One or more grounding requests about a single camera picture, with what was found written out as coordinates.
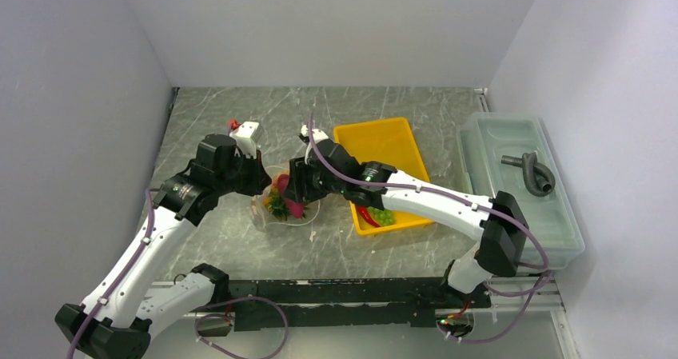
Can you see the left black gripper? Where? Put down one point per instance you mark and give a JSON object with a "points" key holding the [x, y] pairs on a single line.
{"points": [[260, 179]]}

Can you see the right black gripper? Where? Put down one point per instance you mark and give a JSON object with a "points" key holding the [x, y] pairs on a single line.
{"points": [[298, 188]]}

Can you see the purple toy eggplant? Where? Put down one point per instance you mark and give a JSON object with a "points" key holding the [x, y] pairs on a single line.
{"points": [[294, 205]]}

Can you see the orange toy pineapple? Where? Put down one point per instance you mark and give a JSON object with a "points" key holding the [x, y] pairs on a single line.
{"points": [[275, 205]]}

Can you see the clear dotted zip top bag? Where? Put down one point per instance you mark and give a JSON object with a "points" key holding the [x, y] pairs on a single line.
{"points": [[263, 220]]}

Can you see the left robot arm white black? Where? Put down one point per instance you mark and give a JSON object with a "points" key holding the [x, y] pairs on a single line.
{"points": [[115, 320]]}

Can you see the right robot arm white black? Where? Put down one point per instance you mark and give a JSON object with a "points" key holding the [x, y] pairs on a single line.
{"points": [[496, 224]]}

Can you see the red toy chili pepper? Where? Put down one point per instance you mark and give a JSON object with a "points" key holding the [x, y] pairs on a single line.
{"points": [[364, 213]]}

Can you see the green toy grapes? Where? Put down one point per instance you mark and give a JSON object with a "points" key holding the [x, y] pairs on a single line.
{"points": [[383, 217]]}

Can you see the yellow plastic tray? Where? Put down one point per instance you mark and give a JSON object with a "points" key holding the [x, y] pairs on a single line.
{"points": [[390, 141]]}

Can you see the clear plastic storage box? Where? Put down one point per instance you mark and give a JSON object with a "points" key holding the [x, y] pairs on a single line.
{"points": [[483, 140]]}

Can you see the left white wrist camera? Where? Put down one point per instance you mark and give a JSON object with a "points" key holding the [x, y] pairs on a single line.
{"points": [[246, 135]]}

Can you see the black base frame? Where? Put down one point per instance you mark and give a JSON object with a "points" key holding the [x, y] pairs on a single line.
{"points": [[418, 302]]}

